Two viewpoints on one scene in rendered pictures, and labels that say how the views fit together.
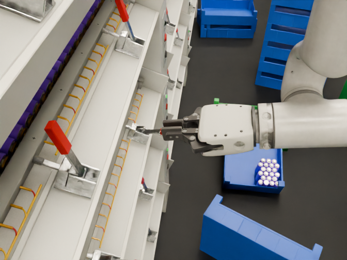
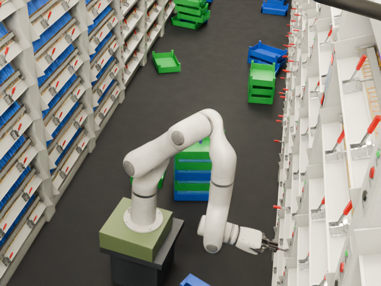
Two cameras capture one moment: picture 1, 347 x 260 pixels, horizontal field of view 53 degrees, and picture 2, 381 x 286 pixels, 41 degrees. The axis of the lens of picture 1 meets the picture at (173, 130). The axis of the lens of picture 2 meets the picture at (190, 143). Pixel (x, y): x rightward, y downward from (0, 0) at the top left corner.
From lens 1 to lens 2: 2.27 m
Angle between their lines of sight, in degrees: 101
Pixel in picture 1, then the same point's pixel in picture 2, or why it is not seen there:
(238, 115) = (245, 234)
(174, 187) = not seen: outside the picture
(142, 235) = (279, 269)
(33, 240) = not seen: hidden behind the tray
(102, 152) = (294, 184)
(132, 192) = (286, 232)
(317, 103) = not seen: hidden behind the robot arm
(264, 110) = (236, 227)
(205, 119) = (259, 238)
